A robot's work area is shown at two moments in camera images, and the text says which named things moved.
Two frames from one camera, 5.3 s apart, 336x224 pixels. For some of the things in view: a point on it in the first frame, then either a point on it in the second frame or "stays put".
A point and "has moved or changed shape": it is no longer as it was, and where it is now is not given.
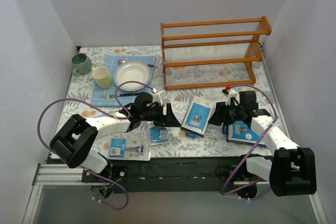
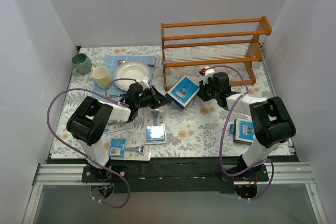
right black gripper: (223, 114) -> (203, 94)
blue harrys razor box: (197, 116) -> (182, 92)
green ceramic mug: (82, 64) stays put
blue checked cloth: (106, 97) stays put
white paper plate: (132, 71) stays put
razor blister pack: (157, 136) has moved or changed shape
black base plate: (170, 174) stays put
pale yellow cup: (102, 77) stays put
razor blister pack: (129, 148) stays put
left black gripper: (163, 115) -> (154, 97)
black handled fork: (106, 96) stays put
